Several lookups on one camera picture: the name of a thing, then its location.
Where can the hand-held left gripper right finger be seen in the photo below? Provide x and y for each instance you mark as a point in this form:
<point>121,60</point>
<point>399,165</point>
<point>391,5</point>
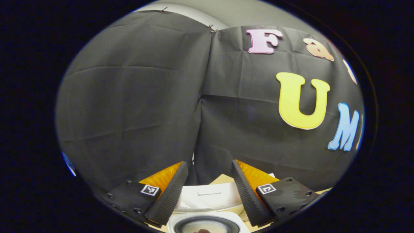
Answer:
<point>249,197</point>

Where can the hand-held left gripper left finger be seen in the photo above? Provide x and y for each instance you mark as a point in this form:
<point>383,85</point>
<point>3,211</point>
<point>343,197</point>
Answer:
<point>169,197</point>

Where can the white rice cooker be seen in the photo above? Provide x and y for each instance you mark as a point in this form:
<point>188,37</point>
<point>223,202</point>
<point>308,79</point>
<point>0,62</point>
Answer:
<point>210,197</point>

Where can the black backdrop cloth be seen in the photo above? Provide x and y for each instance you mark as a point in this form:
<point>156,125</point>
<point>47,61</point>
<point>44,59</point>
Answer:
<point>129,97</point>

